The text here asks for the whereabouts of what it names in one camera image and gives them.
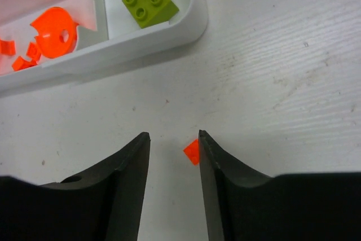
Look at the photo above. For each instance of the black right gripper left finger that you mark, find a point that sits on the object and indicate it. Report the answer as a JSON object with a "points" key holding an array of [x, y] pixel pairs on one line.
{"points": [[102, 202]]}

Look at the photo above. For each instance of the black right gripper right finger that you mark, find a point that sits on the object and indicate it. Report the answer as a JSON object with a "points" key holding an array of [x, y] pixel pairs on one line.
{"points": [[242, 203]]}

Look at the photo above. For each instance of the small orange lego tile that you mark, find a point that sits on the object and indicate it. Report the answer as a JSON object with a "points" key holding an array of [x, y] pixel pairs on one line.
{"points": [[192, 152]]}

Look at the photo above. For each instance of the orange curved lego piece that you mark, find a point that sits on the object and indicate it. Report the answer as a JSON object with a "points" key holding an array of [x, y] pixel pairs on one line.
{"points": [[56, 32]]}

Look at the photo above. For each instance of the green lego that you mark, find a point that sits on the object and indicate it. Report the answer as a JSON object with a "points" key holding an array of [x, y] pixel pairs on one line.
{"points": [[147, 13]]}

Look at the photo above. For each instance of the small orange lego plate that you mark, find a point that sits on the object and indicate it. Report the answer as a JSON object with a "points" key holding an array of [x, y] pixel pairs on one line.
{"points": [[7, 47]]}

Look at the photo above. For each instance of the small orange lego stud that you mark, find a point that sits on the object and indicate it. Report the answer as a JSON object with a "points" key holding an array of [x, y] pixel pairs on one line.
{"points": [[20, 63]]}

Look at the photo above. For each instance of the white divided sorting tray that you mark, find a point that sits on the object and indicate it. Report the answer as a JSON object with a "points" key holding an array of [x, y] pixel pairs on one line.
{"points": [[107, 34]]}

